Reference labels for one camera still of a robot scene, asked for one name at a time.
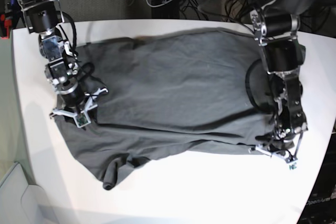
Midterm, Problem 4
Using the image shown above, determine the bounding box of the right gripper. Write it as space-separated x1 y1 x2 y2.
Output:
49 87 109 122

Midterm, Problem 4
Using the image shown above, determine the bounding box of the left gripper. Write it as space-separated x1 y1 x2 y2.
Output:
248 134 305 163

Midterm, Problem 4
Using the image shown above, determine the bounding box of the dark grey t-shirt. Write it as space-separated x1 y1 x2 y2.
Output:
55 30 273 190

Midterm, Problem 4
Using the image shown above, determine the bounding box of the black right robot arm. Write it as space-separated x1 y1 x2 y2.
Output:
1 0 109 128

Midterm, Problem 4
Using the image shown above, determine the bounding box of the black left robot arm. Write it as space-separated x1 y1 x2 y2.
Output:
245 0 318 169

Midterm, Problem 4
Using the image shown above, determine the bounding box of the red and black clamp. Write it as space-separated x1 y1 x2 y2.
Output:
1 12 13 39

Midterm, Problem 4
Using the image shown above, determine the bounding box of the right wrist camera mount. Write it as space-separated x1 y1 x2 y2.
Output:
49 88 109 128

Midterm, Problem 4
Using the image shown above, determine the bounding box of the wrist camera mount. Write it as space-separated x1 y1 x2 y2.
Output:
49 88 109 128
248 132 305 171

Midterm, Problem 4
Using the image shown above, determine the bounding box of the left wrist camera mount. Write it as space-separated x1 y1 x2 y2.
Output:
248 132 305 171

